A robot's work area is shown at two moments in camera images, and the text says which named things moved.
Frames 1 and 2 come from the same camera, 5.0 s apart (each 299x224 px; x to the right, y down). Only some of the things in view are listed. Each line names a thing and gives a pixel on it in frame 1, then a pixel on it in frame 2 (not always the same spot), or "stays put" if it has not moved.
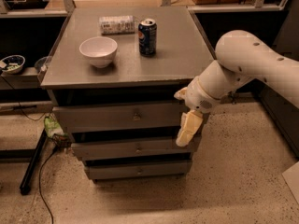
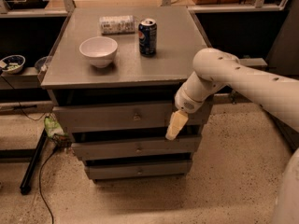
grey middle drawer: (107, 150) stays put
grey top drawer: (121, 118) stays put
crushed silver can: (122, 24) stays put
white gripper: (198, 97) → (184, 102)
